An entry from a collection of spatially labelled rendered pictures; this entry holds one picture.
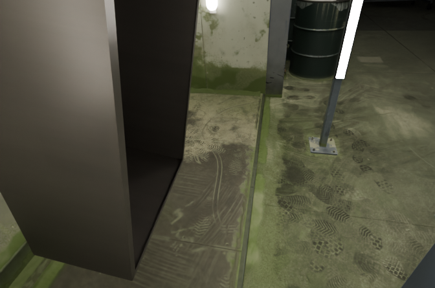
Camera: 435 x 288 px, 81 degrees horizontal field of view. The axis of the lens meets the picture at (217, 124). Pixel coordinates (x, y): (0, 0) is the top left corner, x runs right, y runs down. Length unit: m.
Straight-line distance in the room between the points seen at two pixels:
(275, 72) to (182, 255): 1.94
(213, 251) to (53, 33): 1.27
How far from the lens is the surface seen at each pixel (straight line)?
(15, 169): 0.78
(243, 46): 2.67
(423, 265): 1.20
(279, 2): 2.56
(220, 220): 1.60
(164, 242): 1.57
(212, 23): 2.67
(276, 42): 2.64
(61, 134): 0.60
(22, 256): 1.76
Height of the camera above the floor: 1.35
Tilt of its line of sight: 34 degrees down
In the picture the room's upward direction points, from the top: 4 degrees counter-clockwise
